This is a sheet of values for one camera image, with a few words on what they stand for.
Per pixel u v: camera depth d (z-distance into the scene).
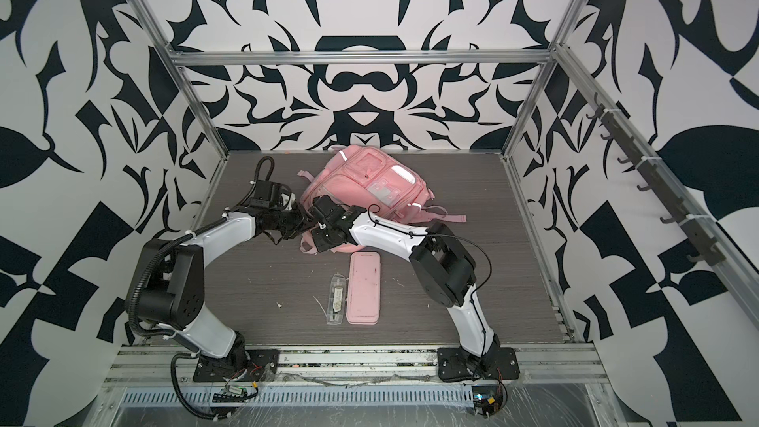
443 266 0.51
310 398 0.78
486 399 0.71
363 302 0.83
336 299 0.83
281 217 0.79
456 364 0.74
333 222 0.69
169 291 0.46
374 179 1.05
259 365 0.73
